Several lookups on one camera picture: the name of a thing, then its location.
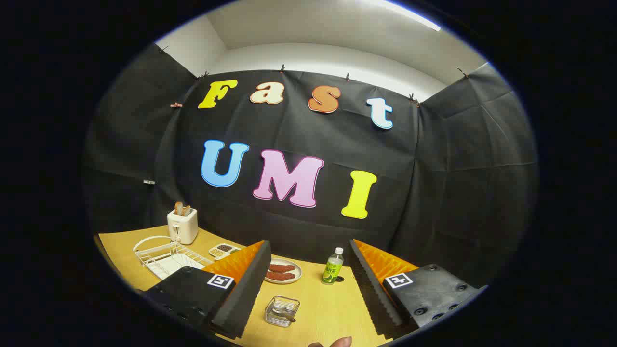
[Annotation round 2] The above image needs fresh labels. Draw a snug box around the white toaster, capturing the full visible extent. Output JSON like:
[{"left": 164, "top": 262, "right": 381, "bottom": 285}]
[{"left": 167, "top": 208, "right": 199, "bottom": 245}]

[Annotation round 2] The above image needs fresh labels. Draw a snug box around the white wire dish rack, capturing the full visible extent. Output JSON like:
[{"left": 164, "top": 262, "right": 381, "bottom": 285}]
[{"left": 133, "top": 235, "right": 215, "bottom": 281}]

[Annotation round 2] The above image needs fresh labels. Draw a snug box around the metal wire basket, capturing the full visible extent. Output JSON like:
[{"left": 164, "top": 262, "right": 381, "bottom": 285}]
[{"left": 264, "top": 296, "right": 300, "bottom": 328}]

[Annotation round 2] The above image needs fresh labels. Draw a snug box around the white plate with sausages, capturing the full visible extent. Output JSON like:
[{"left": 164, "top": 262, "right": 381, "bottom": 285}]
[{"left": 264, "top": 258, "right": 303, "bottom": 285}]

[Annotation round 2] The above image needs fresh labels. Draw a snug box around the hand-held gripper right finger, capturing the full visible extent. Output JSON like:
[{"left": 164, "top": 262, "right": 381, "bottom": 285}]
[{"left": 348, "top": 239, "right": 488, "bottom": 339}]

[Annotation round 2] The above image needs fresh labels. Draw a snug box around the white divided condiment tray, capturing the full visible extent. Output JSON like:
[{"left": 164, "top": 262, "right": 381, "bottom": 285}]
[{"left": 209, "top": 243, "right": 241, "bottom": 261}]

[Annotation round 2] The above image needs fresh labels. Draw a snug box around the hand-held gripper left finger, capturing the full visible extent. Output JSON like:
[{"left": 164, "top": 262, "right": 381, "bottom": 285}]
[{"left": 137, "top": 240, "right": 272, "bottom": 340}]

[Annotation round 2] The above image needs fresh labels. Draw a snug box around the green label drink bottle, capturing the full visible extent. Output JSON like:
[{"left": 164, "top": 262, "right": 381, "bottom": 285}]
[{"left": 322, "top": 247, "right": 344, "bottom": 285}]

